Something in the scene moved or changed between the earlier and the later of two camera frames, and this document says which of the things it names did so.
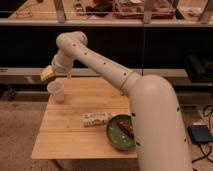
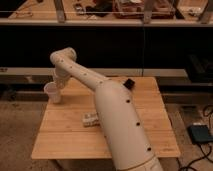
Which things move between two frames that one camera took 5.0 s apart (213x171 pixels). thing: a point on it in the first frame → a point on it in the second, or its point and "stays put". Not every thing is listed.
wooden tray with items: [134, 9] stays put
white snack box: [90, 119] stays put
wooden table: [62, 135] stays put
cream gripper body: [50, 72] → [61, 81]
